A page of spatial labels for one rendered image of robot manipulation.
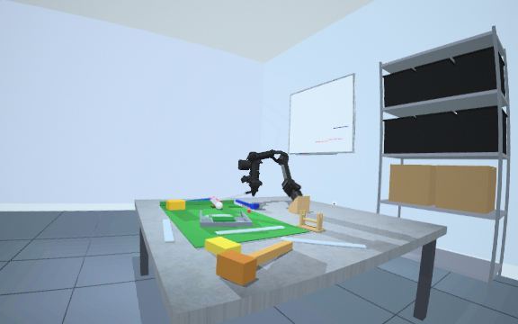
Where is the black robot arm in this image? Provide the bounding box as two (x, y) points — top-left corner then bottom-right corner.
(238, 149), (303, 201)

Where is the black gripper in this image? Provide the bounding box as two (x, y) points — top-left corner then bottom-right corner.
(246, 170), (263, 197)

